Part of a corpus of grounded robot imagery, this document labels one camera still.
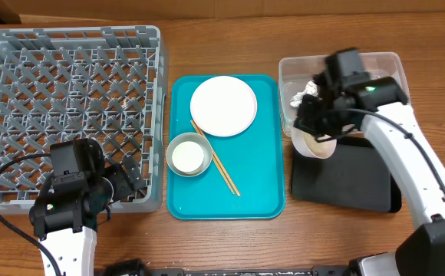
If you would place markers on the wooden chopstick right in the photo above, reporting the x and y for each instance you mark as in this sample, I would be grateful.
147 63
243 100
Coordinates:
230 179

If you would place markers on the white paper cup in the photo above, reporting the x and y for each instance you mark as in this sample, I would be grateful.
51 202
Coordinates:
188 157

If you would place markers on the small pink bowl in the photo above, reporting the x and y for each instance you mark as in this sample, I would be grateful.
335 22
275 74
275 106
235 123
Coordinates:
307 146

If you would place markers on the white napkin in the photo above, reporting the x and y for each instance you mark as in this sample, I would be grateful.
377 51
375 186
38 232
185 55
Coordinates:
310 89

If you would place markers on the wooden chopstick left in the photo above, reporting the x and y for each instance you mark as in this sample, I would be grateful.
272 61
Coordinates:
215 165

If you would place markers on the large white plate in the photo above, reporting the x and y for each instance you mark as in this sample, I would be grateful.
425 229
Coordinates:
223 106

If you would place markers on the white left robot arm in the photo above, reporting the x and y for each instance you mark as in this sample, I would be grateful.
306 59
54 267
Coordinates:
65 223

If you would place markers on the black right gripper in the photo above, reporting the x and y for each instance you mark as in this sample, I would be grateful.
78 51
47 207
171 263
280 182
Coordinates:
302 122

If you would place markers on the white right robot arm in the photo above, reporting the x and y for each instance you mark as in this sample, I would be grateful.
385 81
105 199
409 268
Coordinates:
386 119

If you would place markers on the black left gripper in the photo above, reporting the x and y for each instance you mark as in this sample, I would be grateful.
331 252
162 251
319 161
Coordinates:
122 178

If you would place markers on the wooden chopstick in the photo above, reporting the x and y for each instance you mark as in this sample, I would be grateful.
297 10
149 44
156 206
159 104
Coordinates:
230 179
215 165

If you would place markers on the clear plastic bin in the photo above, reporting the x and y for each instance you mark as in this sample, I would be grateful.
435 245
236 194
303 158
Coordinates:
296 72

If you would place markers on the grey bowl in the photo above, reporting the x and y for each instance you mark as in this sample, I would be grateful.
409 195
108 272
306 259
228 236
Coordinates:
194 137

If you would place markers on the grey dish rack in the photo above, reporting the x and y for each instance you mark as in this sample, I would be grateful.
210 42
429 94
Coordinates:
60 84

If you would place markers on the black tray bin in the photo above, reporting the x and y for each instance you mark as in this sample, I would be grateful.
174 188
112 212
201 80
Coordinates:
355 176

